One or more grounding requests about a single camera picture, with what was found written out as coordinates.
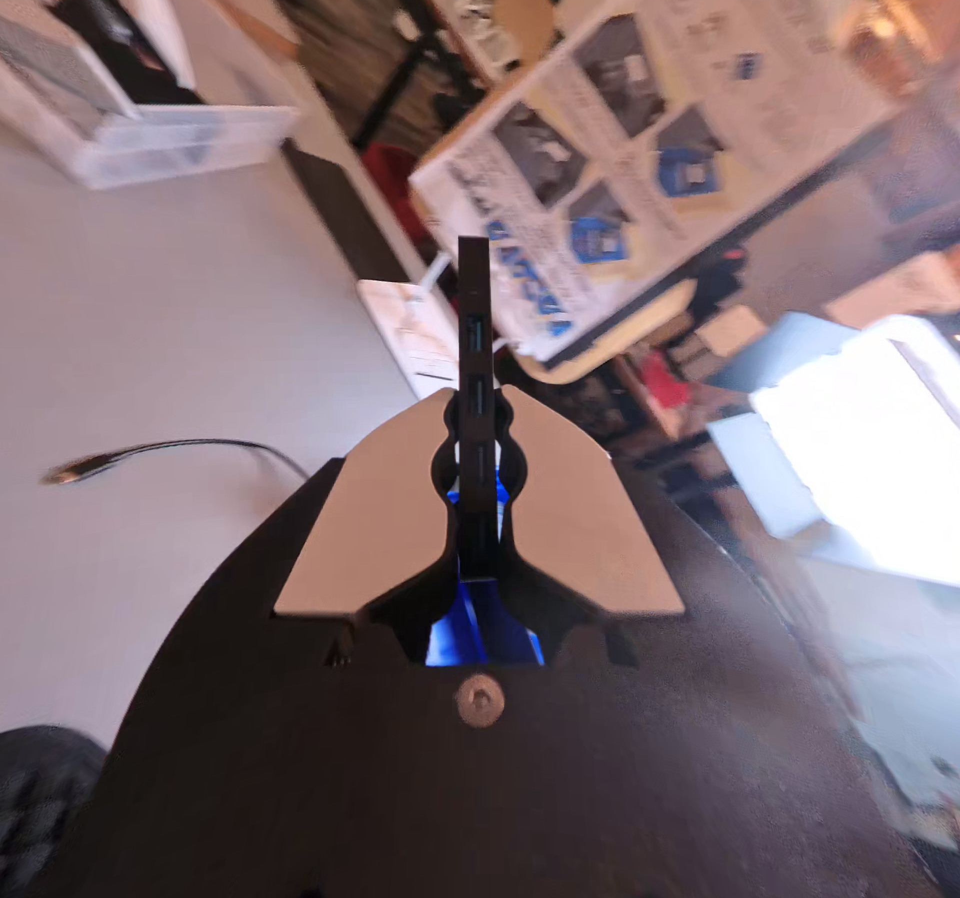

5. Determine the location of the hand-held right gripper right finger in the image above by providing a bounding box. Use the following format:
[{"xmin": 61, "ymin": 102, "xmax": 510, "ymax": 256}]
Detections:
[{"xmin": 495, "ymin": 384, "xmax": 687, "ymax": 666}]

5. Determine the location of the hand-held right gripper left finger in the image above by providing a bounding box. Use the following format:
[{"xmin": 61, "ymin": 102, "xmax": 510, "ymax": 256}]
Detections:
[{"xmin": 272, "ymin": 386, "xmax": 462, "ymax": 660}]

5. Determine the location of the blue plastic bin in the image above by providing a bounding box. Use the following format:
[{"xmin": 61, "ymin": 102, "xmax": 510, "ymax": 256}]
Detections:
[{"xmin": 425, "ymin": 489, "xmax": 546, "ymax": 666}]

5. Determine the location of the thin black cable with strap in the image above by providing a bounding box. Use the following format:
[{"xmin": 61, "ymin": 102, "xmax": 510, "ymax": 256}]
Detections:
[{"xmin": 41, "ymin": 439, "xmax": 310, "ymax": 485}]

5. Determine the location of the small black USB hub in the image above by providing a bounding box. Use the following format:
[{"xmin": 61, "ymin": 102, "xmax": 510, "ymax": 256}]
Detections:
[{"xmin": 456, "ymin": 236, "xmax": 504, "ymax": 582}]

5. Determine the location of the clear plastic bin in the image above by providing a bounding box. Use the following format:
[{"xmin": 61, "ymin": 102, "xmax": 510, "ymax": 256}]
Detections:
[{"xmin": 0, "ymin": 0, "xmax": 301, "ymax": 190}]

